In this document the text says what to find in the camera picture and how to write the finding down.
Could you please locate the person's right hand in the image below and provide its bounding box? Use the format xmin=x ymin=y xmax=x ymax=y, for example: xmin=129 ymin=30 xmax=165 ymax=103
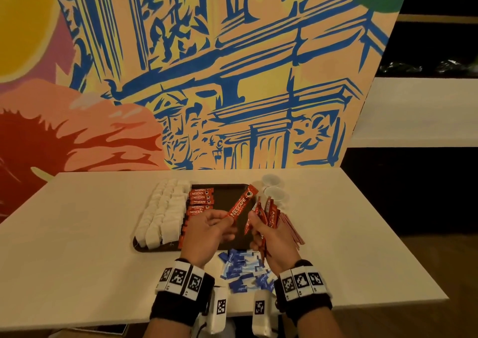
xmin=248 ymin=211 xmax=301 ymax=277

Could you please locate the person's left hand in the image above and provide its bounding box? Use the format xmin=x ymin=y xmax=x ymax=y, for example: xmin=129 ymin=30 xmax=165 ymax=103
xmin=179 ymin=209 xmax=239 ymax=269

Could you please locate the bundle of red stir sticks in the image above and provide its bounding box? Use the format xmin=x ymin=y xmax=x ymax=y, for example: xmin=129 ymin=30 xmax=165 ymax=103
xmin=280 ymin=211 xmax=306 ymax=247

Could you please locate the pile of blue sugar sachets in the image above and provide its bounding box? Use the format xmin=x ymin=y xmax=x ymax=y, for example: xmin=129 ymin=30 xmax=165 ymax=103
xmin=217 ymin=248 xmax=279 ymax=295

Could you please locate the row of red Nescafe sachets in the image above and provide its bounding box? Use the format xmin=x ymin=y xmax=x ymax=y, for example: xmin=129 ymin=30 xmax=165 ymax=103
xmin=179 ymin=187 xmax=216 ymax=249

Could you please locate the dark brown tray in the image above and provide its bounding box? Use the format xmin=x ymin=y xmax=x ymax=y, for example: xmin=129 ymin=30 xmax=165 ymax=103
xmin=133 ymin=183 xmax=258 ymax=253

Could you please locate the row of tea bags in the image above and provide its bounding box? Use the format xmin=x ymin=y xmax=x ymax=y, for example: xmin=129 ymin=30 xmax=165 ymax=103
xmin=134 ymin=179 xmax=191 ymax=250

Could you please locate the single red coffee stick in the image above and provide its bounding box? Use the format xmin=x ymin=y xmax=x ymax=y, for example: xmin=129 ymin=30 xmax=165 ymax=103
xmin=228 ymin=184 xmax=260 ymax=228

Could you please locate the black right wristband with markers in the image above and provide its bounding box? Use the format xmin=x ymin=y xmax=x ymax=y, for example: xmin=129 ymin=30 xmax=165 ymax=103
xmin=273 ymin=259 xmax=334 ymax=324

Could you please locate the black wristband with markers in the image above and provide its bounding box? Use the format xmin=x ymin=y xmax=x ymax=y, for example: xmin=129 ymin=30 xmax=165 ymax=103
xmin=273 ymin=259 xmax=334 ymax=324
xmin=149 ymin=258 xmax=216 ymax=326

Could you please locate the small white cup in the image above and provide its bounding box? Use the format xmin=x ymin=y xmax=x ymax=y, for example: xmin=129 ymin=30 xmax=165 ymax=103
xmin=261 ymin=186 xmax=289 ymax=207
xmin=257 ymin=173 xmax=283 ymax=188

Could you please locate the black left wristband with markers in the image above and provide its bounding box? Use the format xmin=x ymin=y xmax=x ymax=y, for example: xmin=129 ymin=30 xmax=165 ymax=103
xmin=149 ymin=258 xmax=216 ymax=326

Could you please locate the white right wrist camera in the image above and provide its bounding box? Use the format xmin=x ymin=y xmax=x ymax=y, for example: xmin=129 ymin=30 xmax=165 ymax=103
xmin=251 ymin=289 xmax=273 ymax=337

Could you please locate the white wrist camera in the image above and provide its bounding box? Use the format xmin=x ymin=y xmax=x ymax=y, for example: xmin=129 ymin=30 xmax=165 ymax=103
xmin=207 ymin=285 xmax=229 ymax=336
xmin=251 ymin=289 xmax=273 ymax=337

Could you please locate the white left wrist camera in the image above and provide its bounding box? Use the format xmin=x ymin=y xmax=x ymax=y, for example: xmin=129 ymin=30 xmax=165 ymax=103
xmin=207 ymin=285 xmax=229 ymax=336

